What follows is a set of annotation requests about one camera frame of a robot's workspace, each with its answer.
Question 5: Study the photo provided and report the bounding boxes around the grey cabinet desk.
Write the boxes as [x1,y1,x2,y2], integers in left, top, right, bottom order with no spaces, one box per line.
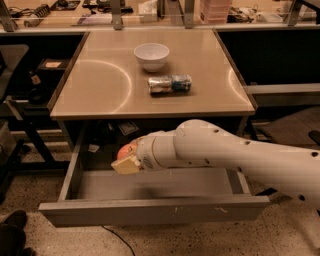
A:
[48,28,255,128]

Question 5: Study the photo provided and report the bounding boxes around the crushed silver blue can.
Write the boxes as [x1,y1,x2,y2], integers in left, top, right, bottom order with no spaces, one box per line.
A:
[147,74,192,94]

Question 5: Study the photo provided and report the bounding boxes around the pink stacked trays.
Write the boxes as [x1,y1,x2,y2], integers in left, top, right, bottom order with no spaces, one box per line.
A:
[199,0,231,24]

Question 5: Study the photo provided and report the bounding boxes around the red apple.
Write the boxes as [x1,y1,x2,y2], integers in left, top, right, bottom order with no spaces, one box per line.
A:
[117,143,136,160]

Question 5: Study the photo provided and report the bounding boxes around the black office chair right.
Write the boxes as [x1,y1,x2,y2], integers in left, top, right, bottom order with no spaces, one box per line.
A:
[253,106,320,198]

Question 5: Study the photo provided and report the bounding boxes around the grey open drawer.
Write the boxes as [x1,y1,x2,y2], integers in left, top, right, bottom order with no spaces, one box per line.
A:
[39,131,270,227]

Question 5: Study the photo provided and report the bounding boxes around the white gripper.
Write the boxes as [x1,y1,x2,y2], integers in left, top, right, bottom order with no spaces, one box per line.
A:
[111,136,156,175]

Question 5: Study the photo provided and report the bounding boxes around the black floor cable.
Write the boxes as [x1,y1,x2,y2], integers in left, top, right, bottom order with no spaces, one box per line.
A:
[101,225,137,256]

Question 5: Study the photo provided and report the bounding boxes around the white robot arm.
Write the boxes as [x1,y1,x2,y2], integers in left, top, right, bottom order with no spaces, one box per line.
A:
[111,119,320,210]

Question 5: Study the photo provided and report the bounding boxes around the dark shoe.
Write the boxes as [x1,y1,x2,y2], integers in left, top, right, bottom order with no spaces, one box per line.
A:
[0,210,35,256]

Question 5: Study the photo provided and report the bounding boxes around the white bowl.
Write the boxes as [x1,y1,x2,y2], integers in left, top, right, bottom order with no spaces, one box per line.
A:
[134,43,170,72]

